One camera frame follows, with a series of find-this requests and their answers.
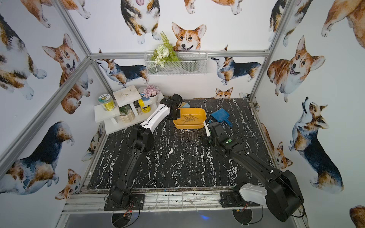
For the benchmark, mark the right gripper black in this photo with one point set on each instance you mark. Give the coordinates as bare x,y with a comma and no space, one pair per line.
210,128

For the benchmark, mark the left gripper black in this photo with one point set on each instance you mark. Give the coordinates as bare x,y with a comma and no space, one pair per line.
175,113

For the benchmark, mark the yellow plastic storage box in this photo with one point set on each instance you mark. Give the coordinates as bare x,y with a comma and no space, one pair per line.
195,111

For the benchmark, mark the nails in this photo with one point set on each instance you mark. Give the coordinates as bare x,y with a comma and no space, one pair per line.
189,119

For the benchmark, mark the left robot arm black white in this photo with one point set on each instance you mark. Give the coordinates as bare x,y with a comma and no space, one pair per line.
141,141

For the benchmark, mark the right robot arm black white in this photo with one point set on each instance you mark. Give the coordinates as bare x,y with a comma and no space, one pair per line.
279,191

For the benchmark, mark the blue plastic dustpan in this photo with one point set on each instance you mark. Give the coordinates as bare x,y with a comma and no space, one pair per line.
221,116

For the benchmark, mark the pink flowers in white pot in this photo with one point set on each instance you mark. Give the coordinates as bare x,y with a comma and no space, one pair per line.
151,92

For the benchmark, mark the yellow bottle with blue cap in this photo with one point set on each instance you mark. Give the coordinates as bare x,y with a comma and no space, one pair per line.
142,102

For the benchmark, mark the white tiered display shelf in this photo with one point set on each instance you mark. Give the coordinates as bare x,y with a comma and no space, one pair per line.
123,97

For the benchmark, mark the small green plant woven pot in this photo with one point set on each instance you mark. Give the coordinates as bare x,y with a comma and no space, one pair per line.
126,114

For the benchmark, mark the artificial green white flower bouquet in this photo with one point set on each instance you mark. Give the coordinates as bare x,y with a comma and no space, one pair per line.
164,54

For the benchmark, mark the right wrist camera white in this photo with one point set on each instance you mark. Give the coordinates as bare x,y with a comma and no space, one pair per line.
208,133

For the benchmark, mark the white wire wall basket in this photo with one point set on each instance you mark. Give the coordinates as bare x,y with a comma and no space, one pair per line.
191,63

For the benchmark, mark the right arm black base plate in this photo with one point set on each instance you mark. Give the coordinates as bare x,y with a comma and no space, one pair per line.
233,199

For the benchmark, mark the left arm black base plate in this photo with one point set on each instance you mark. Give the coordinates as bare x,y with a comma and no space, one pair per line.
130,202

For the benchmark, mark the aluminium front rail frame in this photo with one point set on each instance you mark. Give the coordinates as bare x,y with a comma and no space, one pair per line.
155,200

